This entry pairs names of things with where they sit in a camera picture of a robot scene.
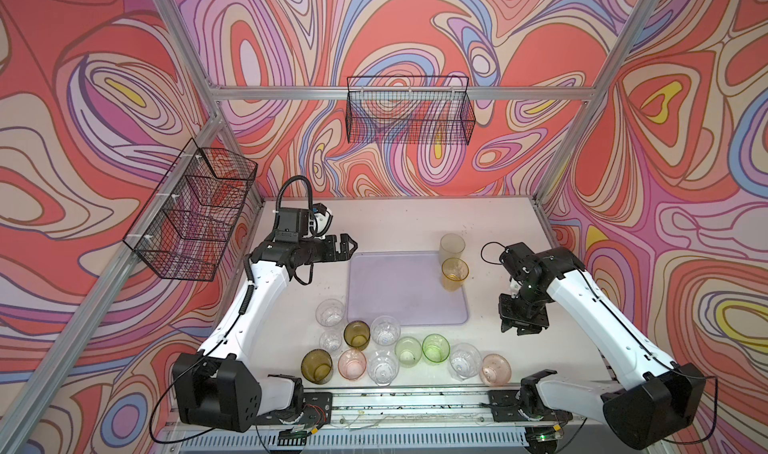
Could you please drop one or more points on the pink clear glass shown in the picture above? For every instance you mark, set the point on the pink clear glass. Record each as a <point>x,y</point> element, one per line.
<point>352,364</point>

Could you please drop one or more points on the olive brown glass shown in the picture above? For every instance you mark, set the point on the olive brown glass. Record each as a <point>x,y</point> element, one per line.
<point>357,335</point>

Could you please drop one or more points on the pale green dimpled cup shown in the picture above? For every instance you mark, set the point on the pale green dimpled cup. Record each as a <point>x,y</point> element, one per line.
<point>451,246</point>

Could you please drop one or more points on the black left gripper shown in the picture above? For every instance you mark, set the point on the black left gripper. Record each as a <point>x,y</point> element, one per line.
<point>331,254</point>

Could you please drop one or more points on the large olive green glass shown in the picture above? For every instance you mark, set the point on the large olive green glass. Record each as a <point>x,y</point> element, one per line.
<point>317,366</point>

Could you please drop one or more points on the clear textured glass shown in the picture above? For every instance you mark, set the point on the clear textured glass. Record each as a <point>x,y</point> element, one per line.
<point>385,331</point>

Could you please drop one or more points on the yellow clear plastic cup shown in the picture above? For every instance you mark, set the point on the yellow clear plastic cup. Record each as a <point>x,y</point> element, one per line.
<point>455,271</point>

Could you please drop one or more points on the small clear glass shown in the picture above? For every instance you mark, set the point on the small clear glass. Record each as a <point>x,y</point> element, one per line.
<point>331,340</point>

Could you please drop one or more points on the black wire basket back wall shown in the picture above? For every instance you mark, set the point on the black wire basket back wall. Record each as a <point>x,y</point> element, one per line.
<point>409,109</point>

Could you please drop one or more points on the clear faceted glass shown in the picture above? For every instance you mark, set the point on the clear faceted glass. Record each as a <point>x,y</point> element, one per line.
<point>465,362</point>

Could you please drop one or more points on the pink dimpled cup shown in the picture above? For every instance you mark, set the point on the pink dimpled cup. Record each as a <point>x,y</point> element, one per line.
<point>495,370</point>

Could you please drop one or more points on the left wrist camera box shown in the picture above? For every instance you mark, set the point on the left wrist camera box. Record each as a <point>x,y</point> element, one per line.
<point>292,225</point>

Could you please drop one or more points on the bright green glass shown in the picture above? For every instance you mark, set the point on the bright green glass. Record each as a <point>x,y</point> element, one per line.
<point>436,348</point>

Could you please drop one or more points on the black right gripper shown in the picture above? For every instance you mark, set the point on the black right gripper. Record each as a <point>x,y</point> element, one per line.
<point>529,327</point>

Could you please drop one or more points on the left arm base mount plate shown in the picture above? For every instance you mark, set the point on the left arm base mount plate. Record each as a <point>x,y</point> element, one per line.
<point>314,411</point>

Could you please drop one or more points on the black wire basket wall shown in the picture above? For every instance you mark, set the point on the black wire basket wall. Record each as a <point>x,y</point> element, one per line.
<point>199,202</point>
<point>409,109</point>

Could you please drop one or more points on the clear ribbed glass front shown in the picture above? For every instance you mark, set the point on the clear ribbed glass front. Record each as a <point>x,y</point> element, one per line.
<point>382,367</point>

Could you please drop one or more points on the aluminium front rail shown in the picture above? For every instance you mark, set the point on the aluminium front rail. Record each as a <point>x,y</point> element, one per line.
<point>441,406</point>

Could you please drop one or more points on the light green dimpled cup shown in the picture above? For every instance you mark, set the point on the light green dimpled cup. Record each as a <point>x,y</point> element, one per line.
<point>408,351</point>

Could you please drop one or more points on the black wire basket left wall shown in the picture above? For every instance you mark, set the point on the black wire basket left wall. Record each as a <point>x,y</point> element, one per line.
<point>199,202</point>

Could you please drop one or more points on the lilac plastic tray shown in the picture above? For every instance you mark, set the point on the lilac plastic tray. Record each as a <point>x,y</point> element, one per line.
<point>404,285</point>

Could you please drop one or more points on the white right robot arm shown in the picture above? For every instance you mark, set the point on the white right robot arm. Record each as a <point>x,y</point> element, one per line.
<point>652,396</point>

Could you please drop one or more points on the clear glass near tray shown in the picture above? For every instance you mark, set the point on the clear glass near tray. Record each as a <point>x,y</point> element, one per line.
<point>330,313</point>

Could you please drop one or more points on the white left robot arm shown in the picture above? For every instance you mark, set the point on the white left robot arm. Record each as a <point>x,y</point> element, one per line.
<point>215,387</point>

